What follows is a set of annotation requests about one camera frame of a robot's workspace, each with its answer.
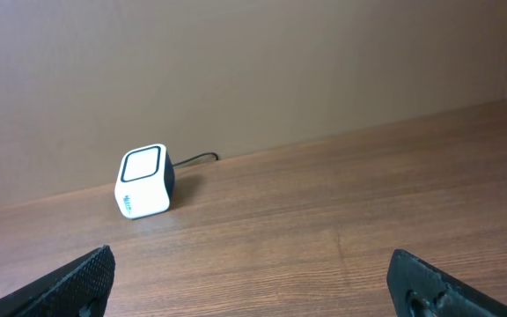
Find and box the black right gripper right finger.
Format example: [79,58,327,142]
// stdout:
[386,249,507,317]

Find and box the white barcode scanner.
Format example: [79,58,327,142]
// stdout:
[114,144,175,219]

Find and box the black scanner cable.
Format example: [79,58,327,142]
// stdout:
[173,151,220,169]

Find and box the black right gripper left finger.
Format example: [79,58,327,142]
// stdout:
[0,245,115,317]

